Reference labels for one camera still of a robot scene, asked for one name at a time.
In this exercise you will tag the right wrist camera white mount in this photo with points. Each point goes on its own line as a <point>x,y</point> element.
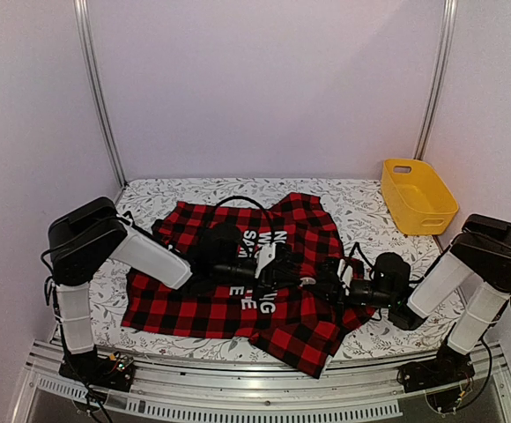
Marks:
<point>344,272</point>

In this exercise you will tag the aluminium front rail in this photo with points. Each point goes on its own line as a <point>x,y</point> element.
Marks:
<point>171,389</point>

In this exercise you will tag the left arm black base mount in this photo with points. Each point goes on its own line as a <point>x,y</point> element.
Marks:
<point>114,372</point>

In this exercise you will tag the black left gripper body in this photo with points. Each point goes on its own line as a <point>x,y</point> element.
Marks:
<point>266,277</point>

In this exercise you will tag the white brooch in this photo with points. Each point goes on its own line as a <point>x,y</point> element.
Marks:
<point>307,281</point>

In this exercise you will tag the yellow plastic basket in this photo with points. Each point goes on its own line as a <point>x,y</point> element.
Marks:
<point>418,200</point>

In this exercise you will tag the floral patterned table mat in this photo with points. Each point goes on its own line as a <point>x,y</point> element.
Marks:
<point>360,214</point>

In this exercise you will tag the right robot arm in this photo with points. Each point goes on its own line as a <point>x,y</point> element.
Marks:
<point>483,249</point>

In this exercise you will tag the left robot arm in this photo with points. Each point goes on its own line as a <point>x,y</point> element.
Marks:
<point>83,241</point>

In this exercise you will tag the left aluminium frame post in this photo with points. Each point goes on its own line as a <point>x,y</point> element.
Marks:
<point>85,35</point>

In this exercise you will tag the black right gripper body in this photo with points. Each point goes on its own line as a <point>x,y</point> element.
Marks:
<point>339,293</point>

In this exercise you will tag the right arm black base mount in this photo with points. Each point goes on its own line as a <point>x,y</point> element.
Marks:
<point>436,372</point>

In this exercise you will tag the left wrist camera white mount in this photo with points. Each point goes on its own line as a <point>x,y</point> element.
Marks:
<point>266,256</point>

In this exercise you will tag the red black plaid shirt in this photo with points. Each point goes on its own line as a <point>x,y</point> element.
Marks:
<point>291,324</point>

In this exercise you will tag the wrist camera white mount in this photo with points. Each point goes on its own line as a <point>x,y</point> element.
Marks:
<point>344,272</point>
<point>266,256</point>

